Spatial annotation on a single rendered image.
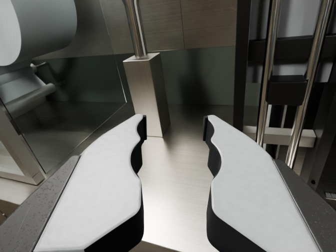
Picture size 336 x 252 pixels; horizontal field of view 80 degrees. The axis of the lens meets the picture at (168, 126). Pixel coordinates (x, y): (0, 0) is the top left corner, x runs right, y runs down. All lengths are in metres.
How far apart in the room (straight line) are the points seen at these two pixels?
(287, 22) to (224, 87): 0.53
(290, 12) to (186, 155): 0.43
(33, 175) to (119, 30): 0.63
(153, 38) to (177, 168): 0.54
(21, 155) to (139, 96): 0.37
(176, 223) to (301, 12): 0.43
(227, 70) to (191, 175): 0.45
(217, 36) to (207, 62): 0.10
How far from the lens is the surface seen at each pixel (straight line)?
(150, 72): 0.62
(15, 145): 0.66
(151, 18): 0.88
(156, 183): 0.56
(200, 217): 0.48
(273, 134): 0.43
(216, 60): 0.84
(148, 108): 0.68
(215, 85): 0.87
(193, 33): 0.83
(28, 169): 0.69
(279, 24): 0.38
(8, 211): 0.92
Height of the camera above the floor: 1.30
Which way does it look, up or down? 31 degrees down
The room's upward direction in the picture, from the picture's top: 9 degrees counter-clockwise
